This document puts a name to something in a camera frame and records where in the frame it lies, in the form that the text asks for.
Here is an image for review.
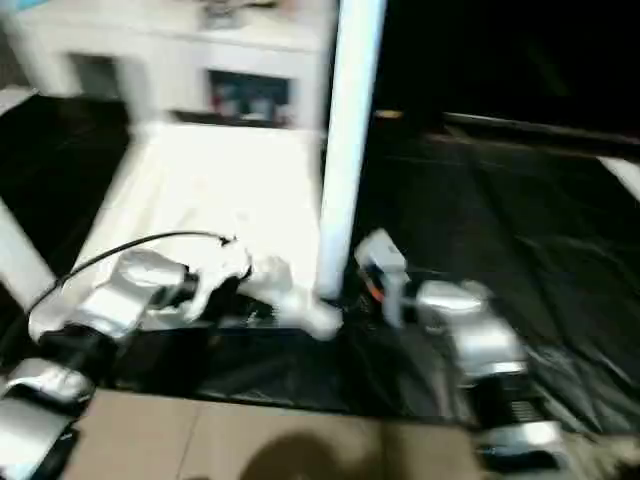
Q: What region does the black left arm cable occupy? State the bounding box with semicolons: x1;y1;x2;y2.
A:
25;232;237;316

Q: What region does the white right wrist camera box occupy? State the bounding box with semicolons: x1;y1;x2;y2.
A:
354;230;409;286

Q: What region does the white cabinet with glass doors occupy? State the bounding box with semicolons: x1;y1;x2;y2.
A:
0;0;336;126

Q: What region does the black cabinet with orange label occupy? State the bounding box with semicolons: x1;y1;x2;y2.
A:
330;0;640;126

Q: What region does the crumpled silver black object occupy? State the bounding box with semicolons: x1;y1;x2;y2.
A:
200;0;251;29

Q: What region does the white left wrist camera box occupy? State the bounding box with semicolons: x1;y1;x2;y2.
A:
190;240;256;311

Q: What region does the glossy black long bar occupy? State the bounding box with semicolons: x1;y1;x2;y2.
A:
440;112;640;141

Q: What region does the white plastic table top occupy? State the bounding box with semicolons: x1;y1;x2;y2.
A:
28;120;343;341

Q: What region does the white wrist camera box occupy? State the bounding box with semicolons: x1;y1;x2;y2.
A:
190;240;256;311
354;230;409;286

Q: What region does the black work mat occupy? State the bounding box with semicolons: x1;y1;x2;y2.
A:
0;92;640;436

